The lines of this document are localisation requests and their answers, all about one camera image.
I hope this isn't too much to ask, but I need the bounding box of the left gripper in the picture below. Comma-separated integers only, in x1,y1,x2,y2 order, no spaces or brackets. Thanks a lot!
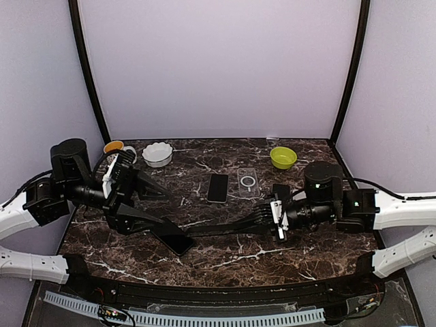
63,168,173,236

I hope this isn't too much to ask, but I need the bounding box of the clear magsafe phone case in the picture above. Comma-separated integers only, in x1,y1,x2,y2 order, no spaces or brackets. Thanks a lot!
237,168,260,198

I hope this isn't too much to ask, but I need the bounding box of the black phone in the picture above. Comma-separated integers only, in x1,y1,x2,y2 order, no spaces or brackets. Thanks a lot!
151,224,194,256
185,222,255,238

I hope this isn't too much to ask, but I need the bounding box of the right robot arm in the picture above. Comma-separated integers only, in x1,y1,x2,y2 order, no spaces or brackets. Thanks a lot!
237,161,435,296

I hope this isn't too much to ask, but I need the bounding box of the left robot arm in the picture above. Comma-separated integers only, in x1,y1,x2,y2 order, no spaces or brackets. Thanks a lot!
1,138,193,256

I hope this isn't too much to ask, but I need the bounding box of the white scalloped bowl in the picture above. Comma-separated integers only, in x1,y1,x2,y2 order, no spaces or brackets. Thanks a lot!
142,142,174,168

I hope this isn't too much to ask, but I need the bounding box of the green bowl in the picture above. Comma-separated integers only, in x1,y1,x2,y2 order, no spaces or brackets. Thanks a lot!
270,146,298,170

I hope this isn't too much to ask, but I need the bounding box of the patterned mug yellow inside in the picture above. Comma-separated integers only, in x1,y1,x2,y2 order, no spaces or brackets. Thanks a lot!
104,140,137,163

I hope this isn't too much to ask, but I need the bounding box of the small circuit board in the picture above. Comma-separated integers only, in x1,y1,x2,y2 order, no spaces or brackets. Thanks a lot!
97,306,127,322

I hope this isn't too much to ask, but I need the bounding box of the white slotted cable duct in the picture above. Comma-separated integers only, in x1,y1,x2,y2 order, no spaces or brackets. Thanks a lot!
44,291,326,326

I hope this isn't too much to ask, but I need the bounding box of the black front table rail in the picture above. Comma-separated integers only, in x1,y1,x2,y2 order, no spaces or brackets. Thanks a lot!
60,275,386,307

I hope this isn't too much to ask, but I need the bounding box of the left black frame post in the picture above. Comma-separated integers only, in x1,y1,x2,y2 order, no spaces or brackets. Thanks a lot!
68,0,111,143

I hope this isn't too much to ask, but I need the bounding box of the black frame post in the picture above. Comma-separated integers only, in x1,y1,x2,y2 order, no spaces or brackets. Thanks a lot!
329,0,371,146
68,0,111,143

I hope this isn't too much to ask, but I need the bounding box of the right black frame post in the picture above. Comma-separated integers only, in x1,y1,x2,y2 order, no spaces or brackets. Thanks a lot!
329,0,371,146

